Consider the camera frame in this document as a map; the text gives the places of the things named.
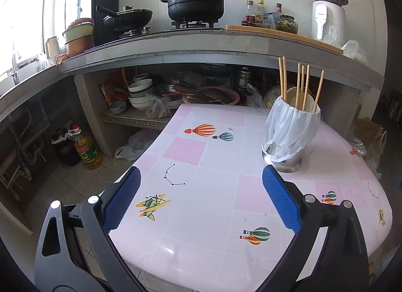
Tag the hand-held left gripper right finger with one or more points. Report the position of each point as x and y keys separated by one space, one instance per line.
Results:
x=282 y=197

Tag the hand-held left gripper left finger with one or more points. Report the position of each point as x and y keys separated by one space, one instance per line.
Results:
x=122 y=197

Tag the steel utensil holder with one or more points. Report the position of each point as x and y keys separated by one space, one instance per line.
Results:
x=289 y=161

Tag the white rice paddle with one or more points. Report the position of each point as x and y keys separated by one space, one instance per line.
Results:
x=309 y=103

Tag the cream ladle spoon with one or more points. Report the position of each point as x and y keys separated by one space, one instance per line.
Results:
x=292 y=96

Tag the bunch of wooden chopsticks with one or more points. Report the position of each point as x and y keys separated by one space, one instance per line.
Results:
x=284 y=78

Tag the white plastic floor bag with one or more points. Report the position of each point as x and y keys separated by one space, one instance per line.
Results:
x=135 y=147

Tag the yellow cooking oil bottle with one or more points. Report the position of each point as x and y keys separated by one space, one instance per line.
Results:
x=88 y=150

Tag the white plastic liner bag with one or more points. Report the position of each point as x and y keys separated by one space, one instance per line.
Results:
x=292 y=128

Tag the dark ceramic jar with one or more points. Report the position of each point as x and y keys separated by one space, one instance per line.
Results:
x=64 y=149

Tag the patterned-edge shelf board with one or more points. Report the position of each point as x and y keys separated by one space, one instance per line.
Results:
x=132 y=121

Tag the small teal bowl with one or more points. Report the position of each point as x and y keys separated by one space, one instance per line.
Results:
x=118 y=106

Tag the dark filled plastic bag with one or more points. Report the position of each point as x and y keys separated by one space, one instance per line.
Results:
x=158 y=108

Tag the bag of pale noodles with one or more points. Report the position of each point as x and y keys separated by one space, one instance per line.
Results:
x=272 y=97

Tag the white plastic carrier bag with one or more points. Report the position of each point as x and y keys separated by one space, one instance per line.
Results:
x=373 y=154

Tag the grey drain pipes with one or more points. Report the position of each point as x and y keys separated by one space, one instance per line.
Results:
x=28 y=150

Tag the stack of white bowls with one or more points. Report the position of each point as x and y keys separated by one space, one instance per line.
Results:
x=141 y=91

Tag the red snack packet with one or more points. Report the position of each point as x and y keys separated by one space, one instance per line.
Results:
x=110 y=89

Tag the cardboard box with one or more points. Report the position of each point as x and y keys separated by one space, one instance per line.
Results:
x=367 y=128

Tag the stack of plates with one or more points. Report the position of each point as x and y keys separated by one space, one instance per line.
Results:
x=171 y=97

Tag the pink plastic basin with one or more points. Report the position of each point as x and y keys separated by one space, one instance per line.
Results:
x=216 y=96

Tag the stacked steel pots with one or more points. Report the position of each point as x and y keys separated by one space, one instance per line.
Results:
x=243 y=78

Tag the brown clay pot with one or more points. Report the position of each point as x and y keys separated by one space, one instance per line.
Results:
x=78 y=47

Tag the grey concrete counter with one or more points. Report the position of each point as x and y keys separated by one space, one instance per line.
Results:
x=219 y=50

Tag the wooden cutting board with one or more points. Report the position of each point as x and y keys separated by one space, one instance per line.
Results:
x=298 y=36

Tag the crumpled clear plastic bag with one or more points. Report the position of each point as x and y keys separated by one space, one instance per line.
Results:
x=330 y=35
x=355 y=52

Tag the white lidded cup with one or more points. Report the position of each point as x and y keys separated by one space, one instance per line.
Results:
x=52 y=47

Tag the metal sink faucet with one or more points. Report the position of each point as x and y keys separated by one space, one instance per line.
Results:
x=15 y=69

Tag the black gas stove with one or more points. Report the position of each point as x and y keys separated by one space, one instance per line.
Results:
x=157 y=31

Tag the glass jar of pickles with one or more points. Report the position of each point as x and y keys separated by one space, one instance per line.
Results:
x=287 y=24

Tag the kitchen cleaver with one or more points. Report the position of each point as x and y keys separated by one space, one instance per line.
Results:
x=252 y=23

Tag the blue white seasoning packet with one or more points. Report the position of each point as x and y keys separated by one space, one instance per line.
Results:
x=270 y=19

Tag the black frying pan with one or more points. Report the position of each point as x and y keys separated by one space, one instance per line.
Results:
x=132 y=17

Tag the white kitchen appliance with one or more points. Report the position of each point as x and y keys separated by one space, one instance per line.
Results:
x=328 y=19

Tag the red label sauce bottle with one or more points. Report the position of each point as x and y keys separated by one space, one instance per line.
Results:
x=250 y=15

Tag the yellow cap sauce bottle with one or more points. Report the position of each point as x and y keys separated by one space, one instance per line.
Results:
x=259 y=14

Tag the pan lid with knob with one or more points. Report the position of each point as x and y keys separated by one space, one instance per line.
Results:
x=128 y=12

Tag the red cap sauce bottle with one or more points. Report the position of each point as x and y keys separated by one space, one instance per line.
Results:
x=279 y=8

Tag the black appliance box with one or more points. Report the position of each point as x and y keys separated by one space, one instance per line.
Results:
x=103 y=3

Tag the black cooking pot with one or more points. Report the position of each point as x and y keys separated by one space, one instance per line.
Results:
x=194 y=4

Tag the kitchen window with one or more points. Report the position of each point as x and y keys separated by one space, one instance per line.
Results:
x=18 y=12

